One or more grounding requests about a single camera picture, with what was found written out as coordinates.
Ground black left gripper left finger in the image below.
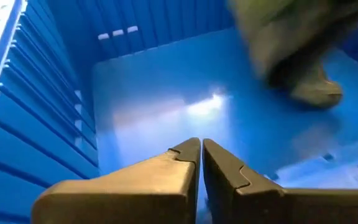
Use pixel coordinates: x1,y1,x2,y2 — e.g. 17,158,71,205
31,137,201,224

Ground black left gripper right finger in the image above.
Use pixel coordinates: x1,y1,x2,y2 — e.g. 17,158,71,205
202,138,358,224

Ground dark green buttoned knit shirt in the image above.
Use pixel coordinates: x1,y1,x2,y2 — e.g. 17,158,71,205
228,0,358,110

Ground blue plastic bin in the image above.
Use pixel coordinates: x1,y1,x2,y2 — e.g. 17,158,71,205
0,0,358,224

